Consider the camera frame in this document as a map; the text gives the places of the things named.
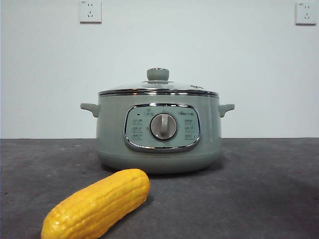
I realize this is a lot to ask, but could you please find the glass lid with green knob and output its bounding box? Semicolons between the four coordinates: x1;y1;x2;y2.
97;67;219;97

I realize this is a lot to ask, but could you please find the yellow corn cob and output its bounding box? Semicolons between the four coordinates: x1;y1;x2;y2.
41;168;151;239

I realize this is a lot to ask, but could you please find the green electric cooking pot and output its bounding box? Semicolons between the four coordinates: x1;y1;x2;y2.
80;93;235;174

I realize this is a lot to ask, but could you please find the white wall socket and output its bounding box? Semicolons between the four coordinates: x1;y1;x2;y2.
79;0;102;24
295;1;314;25

